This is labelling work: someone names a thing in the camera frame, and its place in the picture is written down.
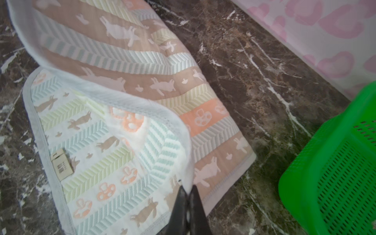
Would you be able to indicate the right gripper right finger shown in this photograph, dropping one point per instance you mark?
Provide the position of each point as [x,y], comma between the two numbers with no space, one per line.
[198,223]

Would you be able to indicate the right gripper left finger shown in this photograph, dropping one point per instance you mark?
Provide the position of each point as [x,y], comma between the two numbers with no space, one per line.
[178,222]

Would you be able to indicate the pale pink patterned towel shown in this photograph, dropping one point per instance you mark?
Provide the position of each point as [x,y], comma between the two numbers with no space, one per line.
[122,116]

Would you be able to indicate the green plastic basket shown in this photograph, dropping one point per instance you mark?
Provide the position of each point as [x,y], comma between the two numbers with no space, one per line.
[330,188]

